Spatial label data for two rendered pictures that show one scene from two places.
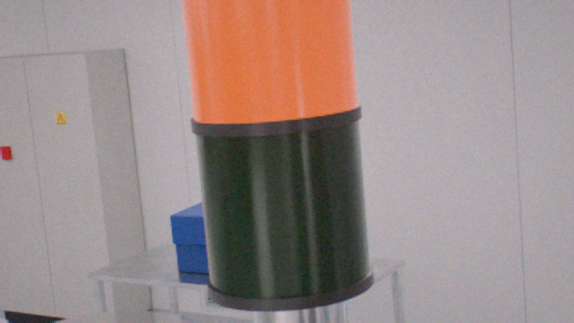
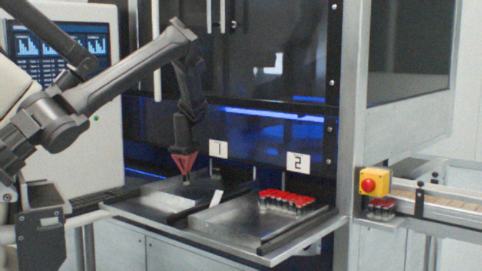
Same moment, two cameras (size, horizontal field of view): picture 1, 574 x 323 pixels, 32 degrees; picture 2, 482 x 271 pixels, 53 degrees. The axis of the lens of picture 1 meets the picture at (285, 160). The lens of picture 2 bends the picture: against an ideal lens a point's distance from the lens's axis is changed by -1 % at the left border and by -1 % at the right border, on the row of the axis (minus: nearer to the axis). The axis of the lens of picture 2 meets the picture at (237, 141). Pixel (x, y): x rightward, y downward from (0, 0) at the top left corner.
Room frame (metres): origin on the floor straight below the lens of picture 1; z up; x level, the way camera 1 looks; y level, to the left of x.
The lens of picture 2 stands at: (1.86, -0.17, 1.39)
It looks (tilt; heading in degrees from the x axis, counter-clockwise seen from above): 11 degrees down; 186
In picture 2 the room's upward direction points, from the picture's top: straight up
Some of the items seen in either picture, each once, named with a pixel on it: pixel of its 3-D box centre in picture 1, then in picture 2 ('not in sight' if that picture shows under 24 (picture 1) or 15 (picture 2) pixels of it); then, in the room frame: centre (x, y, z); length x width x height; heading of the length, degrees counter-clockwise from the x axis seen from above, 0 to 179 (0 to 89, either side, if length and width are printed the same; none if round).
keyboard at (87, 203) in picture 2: not in sight; (82, 204); (0.22, -0.91, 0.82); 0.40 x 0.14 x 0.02; 144
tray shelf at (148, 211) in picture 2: not in sight; (225, 208); (0.37, -0.37, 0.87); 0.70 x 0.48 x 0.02; 57
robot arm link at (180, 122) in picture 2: not in sight; (183, 120); (0.30, -0.51, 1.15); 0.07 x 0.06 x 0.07; 160
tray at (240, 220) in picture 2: not in sight; (260, 215); (0.49, -0.25, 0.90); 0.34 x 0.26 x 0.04; 146
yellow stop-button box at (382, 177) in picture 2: not in sight; (375, 181); (0.44, 0.09, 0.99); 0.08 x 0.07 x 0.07; 147
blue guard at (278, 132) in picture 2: not in sight; (130, 117); (-0.13, -0.84, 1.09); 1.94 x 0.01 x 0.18; 57
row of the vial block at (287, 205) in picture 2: not in sight; (282, 203); (0.40, -0.19, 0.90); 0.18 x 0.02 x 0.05; 56
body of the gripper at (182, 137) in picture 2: not in sight; (183, 139); (0.31, -0.51, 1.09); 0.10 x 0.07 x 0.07; 160
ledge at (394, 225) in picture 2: not in sight; (383, 219); (0.41, 0.12, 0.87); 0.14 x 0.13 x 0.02; 147
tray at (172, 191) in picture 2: not in sight; (201, 186); (0.22, -0.47, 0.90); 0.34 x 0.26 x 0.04; 147
